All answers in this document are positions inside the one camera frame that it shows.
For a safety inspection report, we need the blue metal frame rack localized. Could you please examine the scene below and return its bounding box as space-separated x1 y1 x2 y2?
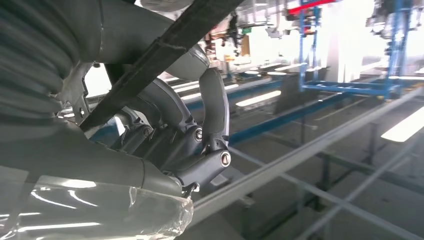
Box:
228 0 418 147

